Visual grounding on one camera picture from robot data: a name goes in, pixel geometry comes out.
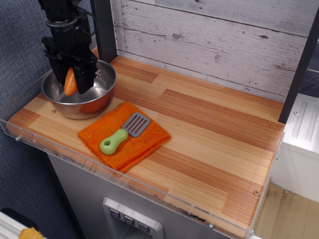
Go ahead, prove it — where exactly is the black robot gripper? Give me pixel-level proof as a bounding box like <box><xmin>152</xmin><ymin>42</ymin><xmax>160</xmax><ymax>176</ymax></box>
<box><xmin>41</xmin><ymin>21</ymin><xmax>100</xmax><ymax>94</ymax></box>

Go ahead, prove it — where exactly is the orange toy carrot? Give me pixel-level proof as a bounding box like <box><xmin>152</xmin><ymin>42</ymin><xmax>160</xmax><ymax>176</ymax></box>
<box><xmin>64</xmin><ymin>68</ymin><xmax>78</xmax><ymax>96</ymax></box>

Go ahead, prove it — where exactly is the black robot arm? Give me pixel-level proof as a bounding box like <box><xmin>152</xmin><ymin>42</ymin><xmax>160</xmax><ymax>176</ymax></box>
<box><xmin>39</xmin><ymin>0</ymin><xmax>98</xmax><ymax>94</ymax></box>

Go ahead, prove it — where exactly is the silver metal pot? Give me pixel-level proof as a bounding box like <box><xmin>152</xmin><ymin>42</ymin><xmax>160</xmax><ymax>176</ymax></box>
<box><xmin>41</xmin><ymin>60</ymin><xmax>117</xmax><ymax>120</ymax></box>

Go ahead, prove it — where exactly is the orange folded cloth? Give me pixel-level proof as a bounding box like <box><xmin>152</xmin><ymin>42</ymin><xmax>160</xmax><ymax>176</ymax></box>
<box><xmin>78</xmin><ymin>102</ymin><xmax>170</xmax><ymax>173</ymax></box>

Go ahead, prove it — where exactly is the clear acrylic edge guard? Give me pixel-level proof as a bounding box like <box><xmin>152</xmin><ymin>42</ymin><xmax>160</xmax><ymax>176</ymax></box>
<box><xmin>0</xmin><ymin>36</ymin><xmax>285</xmax><ymax>239</ymax></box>

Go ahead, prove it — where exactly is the grey toy fridge cabinet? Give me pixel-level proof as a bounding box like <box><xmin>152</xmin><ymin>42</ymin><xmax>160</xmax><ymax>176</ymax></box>
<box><xmin>49</xmin><ymin>155</ymin><xmax>227</xmax><ymax>239</ymax></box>

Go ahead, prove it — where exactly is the silver dispenser button panel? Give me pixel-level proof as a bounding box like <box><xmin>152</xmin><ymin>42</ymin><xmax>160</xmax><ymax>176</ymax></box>
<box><xmin>103</xmin><ymin>197</ymin><xmax>164</xmax><ymax>239</ymax></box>

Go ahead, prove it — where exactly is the white black device corner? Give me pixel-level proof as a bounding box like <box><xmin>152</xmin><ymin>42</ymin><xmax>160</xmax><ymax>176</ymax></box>
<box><xmin>0</xmin><ymin>212</ymin><xmax>38</xmax><ymax>239</ymax></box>

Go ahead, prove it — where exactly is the yellow object at corner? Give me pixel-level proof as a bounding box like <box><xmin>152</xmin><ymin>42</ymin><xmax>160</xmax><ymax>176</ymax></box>
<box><xmin>18</xmin><ymin>228</ymin><xmax>44</xmax><ymax>239</ymax></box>

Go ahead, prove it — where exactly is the white toy sink unit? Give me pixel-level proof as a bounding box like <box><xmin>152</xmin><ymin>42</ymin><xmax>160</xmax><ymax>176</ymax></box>
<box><xmin>270</xmin><ymin>94</ymin><xmax>319</xmax><ymax>202</ymax></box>

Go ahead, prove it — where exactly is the black left vertical post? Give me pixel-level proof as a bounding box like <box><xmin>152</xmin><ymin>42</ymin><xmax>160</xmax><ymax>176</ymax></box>
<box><xmin>90</xmin><ymin>0</ymin><xmax>117</xmax><ymax>63</ymax></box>

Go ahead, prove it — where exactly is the black vertical post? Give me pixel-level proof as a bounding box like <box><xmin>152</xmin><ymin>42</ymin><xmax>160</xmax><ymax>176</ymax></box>
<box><xmin>90</xmin><ymin>0</ymin><xmax>117</xmax><ymax>63</ymax></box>
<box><xmin>278</xmin><ymin>9</ymin><xmax>319</xmax><ymax>123</ymax></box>

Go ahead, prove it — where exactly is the green handled grey spatula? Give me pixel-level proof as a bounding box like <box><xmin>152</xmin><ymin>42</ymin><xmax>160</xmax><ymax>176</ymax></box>
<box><xmin>100</xmin><ymin>112</ymin><xmax>151</xmax><ymax>155</ymax></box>

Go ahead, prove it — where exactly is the black right vertical post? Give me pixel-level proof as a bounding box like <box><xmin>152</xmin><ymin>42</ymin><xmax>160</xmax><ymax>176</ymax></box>
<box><xmin>278</xmin><ymin>9</ymin><xmax>319</xmax><ymax>123</ymax></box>

